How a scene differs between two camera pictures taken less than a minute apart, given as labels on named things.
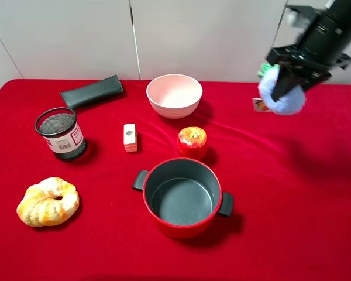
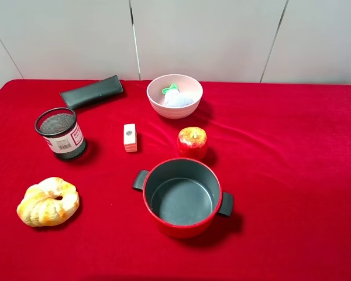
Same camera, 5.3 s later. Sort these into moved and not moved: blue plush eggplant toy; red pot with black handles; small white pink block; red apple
Moved: blue plush eggplant toy
Not moved: small white pink block; red pot with black handles; red apple
